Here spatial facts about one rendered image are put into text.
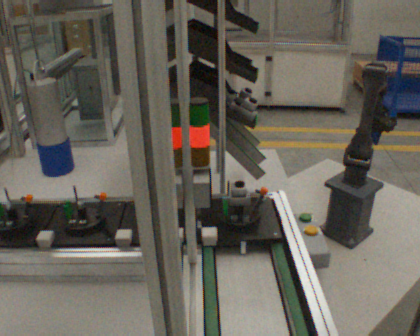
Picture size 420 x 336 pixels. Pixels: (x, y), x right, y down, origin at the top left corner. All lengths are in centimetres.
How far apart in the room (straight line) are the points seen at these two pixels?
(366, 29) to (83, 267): 927
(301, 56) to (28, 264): 442
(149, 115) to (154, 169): 4
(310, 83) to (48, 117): 398
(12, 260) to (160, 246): 97
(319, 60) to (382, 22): 502
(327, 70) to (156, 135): 498
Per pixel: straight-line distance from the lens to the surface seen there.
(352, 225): 132
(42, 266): 124
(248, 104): 136
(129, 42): 25
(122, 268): 117
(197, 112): 86
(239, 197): 119
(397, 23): 1015
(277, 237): 117
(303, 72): 518
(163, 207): 29
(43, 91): 174
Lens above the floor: 167
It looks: 27 degrees down
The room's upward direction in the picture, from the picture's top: 1 degrees counter-clockwise
